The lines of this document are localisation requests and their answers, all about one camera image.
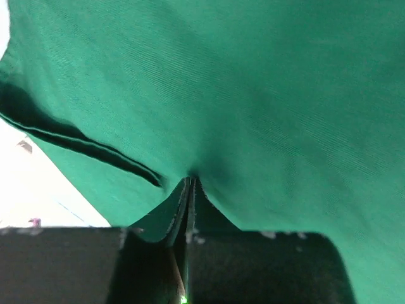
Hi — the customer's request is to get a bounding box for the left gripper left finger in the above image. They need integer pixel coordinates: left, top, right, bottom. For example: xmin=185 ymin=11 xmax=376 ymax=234
xmin=1 ymin=179 xmax=190 ymax=303

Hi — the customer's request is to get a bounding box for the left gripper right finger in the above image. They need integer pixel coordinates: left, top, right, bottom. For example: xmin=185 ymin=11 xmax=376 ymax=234
xmin=186 ymin=179 xmax=355 ymax=304

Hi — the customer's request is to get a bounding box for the green surgical drape cloth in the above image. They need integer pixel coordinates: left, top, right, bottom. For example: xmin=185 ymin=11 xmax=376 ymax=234
xmin=1 ymin=1 xmax=404 ymax=303

